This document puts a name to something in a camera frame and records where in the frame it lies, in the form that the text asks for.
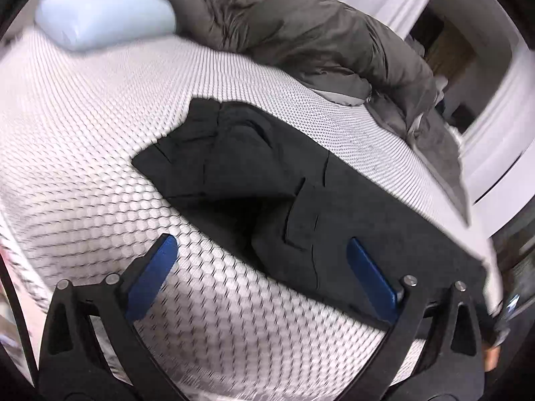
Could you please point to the bed with white honeycomb mattress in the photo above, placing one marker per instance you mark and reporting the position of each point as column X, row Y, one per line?
column 104, row 133

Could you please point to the black pants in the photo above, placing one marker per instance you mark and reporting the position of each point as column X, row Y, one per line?
column 250, row 175

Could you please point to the person's right hand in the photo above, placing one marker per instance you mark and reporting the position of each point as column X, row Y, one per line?
column 491, row 357

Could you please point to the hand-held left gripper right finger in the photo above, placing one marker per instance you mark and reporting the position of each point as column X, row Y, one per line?
column 372, row 280

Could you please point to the grey duvet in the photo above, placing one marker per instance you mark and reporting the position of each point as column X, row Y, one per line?
column 292, row 29

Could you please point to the light blue pillow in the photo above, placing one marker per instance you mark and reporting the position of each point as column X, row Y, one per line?
column 104, row 12

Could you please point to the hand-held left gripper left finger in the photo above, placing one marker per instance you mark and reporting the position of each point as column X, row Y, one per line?
column 154, row 275

